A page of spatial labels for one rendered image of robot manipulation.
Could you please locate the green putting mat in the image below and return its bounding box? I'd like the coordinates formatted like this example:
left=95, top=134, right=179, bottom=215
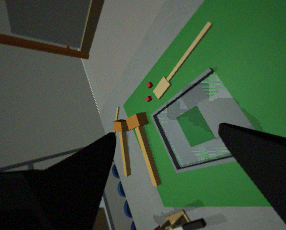
left=123, top=0, right=286, bottom=207

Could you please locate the red putter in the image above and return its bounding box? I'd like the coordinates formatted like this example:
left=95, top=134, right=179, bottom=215
left=155, top=217, right=206, bottom=230

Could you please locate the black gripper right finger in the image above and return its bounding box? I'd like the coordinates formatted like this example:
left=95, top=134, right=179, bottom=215
left=218, top=123, right=286, bottom=223

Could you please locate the small red cube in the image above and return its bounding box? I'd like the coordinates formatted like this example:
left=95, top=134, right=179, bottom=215
left=146, top=82, right=153, bottom=88
left=145, top=96, right=152, bottom=102

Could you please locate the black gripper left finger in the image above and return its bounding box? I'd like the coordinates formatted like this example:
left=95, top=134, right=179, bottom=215
left=0, top=132, right=116, bottom=230

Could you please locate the wooden mallet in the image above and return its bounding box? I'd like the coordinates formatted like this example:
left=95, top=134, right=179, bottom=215
left=113, top=120, right=131, bottom=177
left=126, top=112, right=161, bottom=186

